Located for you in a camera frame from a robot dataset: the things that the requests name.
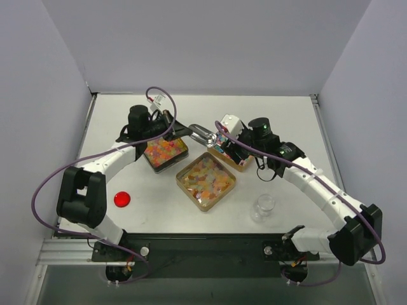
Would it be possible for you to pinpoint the gold rectangular candy tin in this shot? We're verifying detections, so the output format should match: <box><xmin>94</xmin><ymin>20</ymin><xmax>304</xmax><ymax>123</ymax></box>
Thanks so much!
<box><xmin>207</xmin><ymin>132</ymin><xmax>254</xmax><ymax>172</ymax></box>

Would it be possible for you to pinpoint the clear glass jar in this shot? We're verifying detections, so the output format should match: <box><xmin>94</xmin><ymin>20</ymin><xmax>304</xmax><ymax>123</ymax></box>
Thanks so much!
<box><xmin>250</xmin><ymin>194</ymin><xmax>276</xmax><ymax>223</ymax></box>

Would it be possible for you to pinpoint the red round jar lid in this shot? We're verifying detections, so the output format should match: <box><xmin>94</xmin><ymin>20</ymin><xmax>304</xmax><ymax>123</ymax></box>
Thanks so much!
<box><xmin>113</xmin><ymin>191</ymin><xmax>131</xmax><ymax>208</ymax></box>

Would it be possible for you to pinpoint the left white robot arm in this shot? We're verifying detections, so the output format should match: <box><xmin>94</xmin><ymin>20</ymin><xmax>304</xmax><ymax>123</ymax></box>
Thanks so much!
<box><xmin>56</xmin><ymin>105</ymin><xmax>193</xmax><ymax>261</ymax></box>

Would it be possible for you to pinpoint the gold square candy tin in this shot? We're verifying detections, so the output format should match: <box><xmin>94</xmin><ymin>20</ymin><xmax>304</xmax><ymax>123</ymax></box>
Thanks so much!
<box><xmin>176</xmin><ymin>152</ymin><xmax>236</xmax><ymax>212</ymax></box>

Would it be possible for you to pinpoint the aluminium frame rail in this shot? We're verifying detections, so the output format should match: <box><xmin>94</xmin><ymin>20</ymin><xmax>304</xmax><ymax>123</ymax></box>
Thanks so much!
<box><xmin>36</xmin><ymin>238</ymin><xmax>93</xmax><ymax>266</ymax></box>

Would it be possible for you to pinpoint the dark square candy tin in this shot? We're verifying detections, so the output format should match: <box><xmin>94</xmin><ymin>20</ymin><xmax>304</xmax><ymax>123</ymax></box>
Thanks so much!
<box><xmin>144</xmin><ymin>138</ymin><xmax>189</xmax><ymax>173</ymax></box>

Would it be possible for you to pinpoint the purple cable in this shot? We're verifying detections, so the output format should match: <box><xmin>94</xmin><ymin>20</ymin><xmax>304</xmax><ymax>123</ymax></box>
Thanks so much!
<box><xmin>30</xmin><ymin>86</ymin><xmax>179</xmax><ymax>283</ymax></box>
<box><xmin>214</xmin><ymin>119</ymin><xmax>387</xmax><ymax>287</ymax></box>

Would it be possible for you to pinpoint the silver metal scoop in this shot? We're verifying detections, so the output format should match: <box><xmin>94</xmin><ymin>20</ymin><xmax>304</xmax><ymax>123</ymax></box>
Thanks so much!
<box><xmin>188</xmin><ymin>124</ymin><xmax>217</xmax><ymax>148</ymax></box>

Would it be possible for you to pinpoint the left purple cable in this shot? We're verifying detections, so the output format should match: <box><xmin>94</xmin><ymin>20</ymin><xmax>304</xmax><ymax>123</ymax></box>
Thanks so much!
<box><xmin>30</xmin><ymin>86</ymin><xmax>179</xmax><ymax>283</ymax></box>

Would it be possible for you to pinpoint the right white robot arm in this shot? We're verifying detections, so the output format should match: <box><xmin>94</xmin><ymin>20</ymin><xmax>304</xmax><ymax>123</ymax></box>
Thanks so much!
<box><xmin>215</xmin><ymin>116</ymin><xmax>386</xmax><ymax>266</ymax></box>

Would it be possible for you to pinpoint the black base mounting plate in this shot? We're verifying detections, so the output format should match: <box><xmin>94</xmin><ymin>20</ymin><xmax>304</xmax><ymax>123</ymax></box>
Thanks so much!
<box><xmin>92</xmin><ymin>233</ymin><xmax>319</xmax><ymax>279</ymax></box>

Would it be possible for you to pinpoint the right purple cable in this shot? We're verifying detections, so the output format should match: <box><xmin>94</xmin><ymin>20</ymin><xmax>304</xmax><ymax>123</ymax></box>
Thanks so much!
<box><xmin>214</xmin><ymin>119</ymin><xmax>387</xmax><ymax>287</ymax></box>

